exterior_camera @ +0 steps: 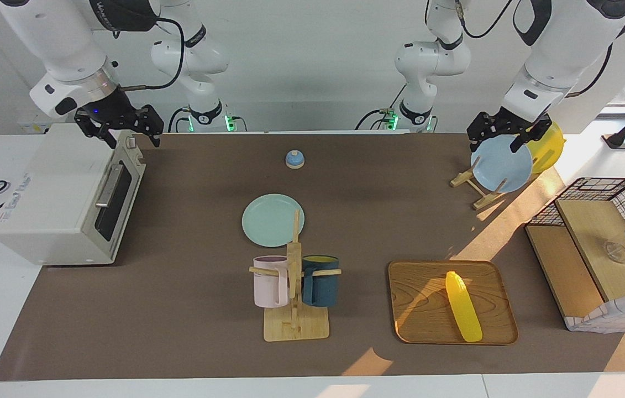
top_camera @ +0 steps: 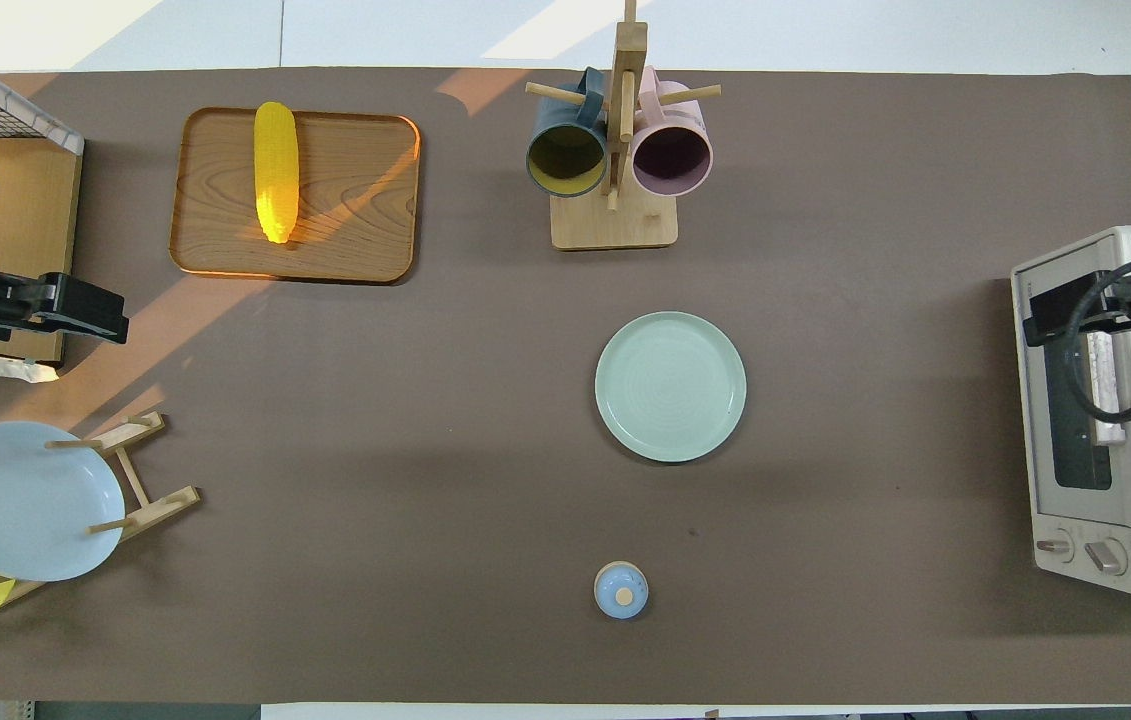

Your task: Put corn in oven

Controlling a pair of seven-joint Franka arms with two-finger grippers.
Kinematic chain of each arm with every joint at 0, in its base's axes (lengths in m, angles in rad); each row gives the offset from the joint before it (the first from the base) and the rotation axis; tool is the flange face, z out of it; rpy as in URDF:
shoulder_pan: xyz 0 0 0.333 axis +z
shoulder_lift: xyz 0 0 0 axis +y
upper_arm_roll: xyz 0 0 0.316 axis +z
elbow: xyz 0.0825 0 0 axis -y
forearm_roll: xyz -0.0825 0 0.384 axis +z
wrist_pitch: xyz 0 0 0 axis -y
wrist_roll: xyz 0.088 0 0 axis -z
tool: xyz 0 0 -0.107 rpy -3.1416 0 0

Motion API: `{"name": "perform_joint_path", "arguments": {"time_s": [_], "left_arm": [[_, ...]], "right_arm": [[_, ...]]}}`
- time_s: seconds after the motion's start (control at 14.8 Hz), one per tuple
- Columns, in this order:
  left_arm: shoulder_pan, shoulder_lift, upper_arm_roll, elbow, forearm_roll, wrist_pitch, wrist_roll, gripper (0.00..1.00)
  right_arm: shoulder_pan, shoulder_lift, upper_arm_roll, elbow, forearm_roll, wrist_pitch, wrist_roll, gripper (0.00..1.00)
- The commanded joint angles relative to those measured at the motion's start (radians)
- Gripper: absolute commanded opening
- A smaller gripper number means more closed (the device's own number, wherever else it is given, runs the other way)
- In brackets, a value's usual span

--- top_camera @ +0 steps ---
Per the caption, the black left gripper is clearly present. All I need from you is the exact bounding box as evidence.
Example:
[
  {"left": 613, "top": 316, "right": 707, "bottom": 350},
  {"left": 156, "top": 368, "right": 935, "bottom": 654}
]
[{"left": 0, "top": 272, "right": 129, "bottom": 346}]

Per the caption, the yellow corn cob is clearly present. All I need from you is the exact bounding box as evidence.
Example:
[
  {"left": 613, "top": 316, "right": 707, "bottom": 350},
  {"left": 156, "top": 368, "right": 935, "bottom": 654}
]
[{"left": 254, "top": 101, "right": 300, "bottom": 244}]

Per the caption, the pale green plate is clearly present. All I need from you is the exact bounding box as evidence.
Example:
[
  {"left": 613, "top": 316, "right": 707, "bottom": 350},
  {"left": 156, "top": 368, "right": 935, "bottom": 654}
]
[{"left": 595, "top": 311, "right": 748, "bottom": 464}]

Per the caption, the light blue plate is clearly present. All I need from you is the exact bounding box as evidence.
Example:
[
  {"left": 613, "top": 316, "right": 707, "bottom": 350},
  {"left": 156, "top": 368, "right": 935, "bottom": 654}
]
[{"left": 0, "top": 421, "right": 126, "bottom": 583}]

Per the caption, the wooden plate rack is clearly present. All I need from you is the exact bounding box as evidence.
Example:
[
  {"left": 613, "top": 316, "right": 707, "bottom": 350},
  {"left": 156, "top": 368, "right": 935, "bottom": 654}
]
[{"left": 0, "top": 411, "right": 202, "bottom": 606}]

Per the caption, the wooden serving tray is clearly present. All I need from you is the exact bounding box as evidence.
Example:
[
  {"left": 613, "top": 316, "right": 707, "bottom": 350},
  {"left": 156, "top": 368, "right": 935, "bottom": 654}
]
[{"left": 169, "top": 107, "right": 422, "bottom": 286}]

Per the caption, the brown table mat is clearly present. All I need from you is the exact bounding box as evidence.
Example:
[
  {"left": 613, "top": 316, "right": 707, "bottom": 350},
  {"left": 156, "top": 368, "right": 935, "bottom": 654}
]
[{"left": 0, "top": 68, "right": 1131, "bottom": 706}]

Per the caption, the pink mug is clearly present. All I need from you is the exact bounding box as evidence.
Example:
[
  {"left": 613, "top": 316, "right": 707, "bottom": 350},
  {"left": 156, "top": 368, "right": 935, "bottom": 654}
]
[{"left": 630, "top": 67, "right": 714, "bottom": 198}]

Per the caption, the wooden mug rack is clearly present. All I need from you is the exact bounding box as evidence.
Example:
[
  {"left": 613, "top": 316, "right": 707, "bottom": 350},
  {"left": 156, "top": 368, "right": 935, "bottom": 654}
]
[{"left": 525, "top": 0, "right": 723, "bottom": 251}]

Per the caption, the dark blue mug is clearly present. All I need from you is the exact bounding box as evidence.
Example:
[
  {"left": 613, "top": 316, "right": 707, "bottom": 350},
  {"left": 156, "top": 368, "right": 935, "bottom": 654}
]
[{"left": 525, "top": 67, "right": 610, "bottom": 198}]

